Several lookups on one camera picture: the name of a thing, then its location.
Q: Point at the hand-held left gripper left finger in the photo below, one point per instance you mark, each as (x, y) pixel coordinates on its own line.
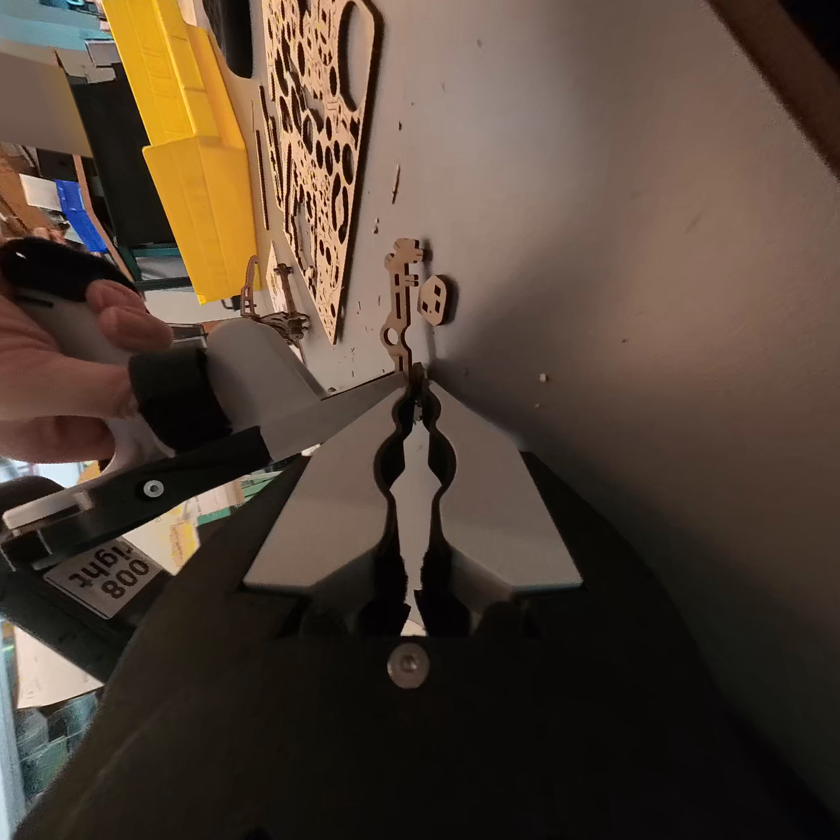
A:
(315, 512)

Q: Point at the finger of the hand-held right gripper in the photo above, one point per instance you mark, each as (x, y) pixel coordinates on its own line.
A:
(262, 374)

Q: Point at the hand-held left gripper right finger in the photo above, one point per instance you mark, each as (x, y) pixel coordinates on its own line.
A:
(505, 518)

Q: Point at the long notched wooden part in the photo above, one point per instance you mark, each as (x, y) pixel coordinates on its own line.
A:
(401, 308)

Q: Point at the small wooden gear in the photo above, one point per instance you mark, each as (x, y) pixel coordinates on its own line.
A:
(417, 375)

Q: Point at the small wooden model assembly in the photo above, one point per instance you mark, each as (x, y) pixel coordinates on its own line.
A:
(289, 321)

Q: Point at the person's right hand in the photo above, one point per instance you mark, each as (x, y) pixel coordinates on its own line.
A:
(52, 407)

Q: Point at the curved wooden part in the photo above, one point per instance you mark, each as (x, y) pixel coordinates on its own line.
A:
(249, 289)

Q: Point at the laser-cut plywood sheet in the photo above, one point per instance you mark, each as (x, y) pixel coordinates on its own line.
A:
(331, 308)

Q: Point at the scattered wood chips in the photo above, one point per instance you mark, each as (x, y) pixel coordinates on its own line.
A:
(542, 378)

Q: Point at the yellow plastic bin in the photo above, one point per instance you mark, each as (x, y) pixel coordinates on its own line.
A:
(197, 197)

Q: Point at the wooden plate with square holes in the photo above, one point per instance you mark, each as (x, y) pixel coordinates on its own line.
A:
(444, 298)

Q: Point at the thin wood splinter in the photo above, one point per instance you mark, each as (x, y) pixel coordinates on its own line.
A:
(396, 184)

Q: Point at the black mesh pad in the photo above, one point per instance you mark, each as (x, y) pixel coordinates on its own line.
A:
(229, 33)

